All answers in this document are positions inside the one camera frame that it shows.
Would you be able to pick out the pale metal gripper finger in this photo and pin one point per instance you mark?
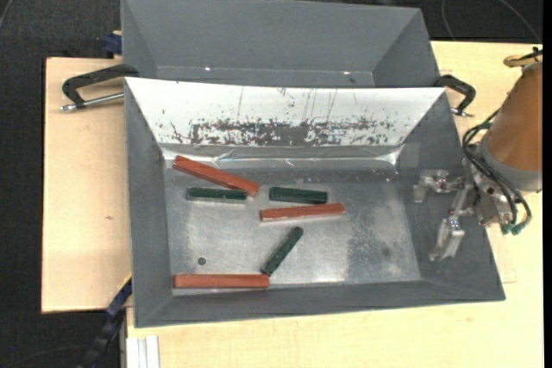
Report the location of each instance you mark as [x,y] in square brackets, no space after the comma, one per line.
[450,235]
[431,183]

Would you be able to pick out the grey metal bin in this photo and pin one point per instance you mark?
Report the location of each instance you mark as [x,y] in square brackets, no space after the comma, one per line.
[267,39]

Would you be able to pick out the pale wood board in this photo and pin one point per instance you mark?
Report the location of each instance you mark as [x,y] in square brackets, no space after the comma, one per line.
[86,185]

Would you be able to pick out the red-brown flat block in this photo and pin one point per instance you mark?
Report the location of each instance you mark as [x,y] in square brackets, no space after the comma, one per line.
[302,211]
[220,281]
[215,175]

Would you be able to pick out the dark green flat block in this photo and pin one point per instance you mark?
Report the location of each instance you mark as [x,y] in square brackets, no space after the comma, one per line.
[297,195]
[282,251]
[215,194]

